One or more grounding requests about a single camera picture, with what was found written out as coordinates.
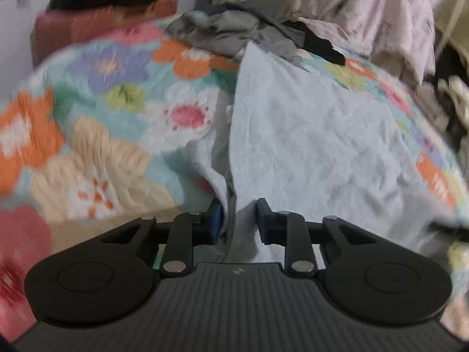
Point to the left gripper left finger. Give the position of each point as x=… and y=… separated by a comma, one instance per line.
x=188, y=230

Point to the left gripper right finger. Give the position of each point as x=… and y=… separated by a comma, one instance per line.
x=287, y=229

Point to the light grey sweatshirt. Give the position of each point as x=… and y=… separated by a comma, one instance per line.
x=309, y=146

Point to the white folded clothes pile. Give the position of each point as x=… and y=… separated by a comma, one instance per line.
x=446, y=107

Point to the floral bed quilt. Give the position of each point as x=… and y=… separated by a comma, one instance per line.
x=98, y=134

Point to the black garment on bed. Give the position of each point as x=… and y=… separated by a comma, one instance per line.
x=316, y=45

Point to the dark grey garment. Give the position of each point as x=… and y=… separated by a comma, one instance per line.
x=300, y=34

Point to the grey polo shirt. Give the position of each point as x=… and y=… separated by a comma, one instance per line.
x=228, y=34

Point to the pink floral blanket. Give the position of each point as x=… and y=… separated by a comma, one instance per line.
x=396, y=35

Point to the pink red suitcase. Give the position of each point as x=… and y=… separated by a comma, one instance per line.
x=56, y=29

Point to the beige hanging hoodie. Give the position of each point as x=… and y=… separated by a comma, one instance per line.
x=449, y=25

